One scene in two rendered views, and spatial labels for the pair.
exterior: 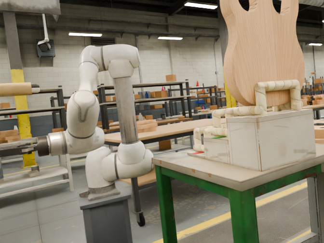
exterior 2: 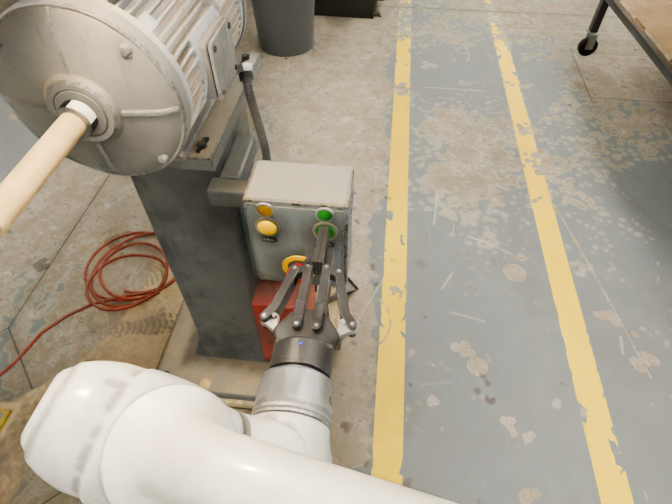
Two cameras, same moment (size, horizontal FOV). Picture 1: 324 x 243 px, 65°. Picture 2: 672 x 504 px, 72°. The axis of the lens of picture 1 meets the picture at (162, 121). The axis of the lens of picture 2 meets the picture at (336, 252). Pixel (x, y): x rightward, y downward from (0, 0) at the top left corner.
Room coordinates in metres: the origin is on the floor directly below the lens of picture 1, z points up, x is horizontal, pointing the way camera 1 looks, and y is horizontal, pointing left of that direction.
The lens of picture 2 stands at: (1.13, 0.26, 1.59)
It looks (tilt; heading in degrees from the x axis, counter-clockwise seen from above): 49 degrees down; 125
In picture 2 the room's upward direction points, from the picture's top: straight up
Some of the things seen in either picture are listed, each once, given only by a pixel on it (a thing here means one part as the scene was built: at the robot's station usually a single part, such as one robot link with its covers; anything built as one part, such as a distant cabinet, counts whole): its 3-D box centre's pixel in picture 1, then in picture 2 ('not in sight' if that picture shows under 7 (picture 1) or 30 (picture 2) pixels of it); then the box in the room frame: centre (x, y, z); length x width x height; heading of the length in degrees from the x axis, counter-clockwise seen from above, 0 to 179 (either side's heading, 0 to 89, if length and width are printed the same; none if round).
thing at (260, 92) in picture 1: (261, 101); not in sight; (0.83, -0.33, 1.15); 0.03 x 0.03 x 0.09
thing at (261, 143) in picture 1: (271, 137); not in sight; (0.91, -0.38, 1.02); 0.27 x 0.15 x 0.17; 116
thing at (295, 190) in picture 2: not in sight; (296, 210); (0.72, 0.72, 0.99); 0.24 x 0.21 x 0.26; 119
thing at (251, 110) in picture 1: (249, 110); not in sight; (0.86, -0.30, 1.12); 0.11 x 0.03 x 0.03; 26
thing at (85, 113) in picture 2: not in sight; (76, 119); (0.57, 0.49, 1.25); 0.05 x 0.02 x 0.05; 29
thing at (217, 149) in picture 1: (241, 144); not in sight; (1.04, -0.32, 0.98); 0.27 x 0.16 x 0.09; 116
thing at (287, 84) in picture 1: (277, 85); not in sight; (0.86, -0.40, 1.20); 0.20 x 0.03 x 0.03; 115
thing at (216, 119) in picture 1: (217, 124); not in sight; (1.05, -0.23, 1.07); 0.03 x 0.03 x 0.09
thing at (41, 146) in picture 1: (34, 147); (304, 344); (0.93, 0.48, 1.07); 0.09 x 0.08 x 0.07; 119
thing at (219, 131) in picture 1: (222, 131); not in sight; (1.00, -0.23, 1.04); 0.11 x 0.03 x 0.03; 26
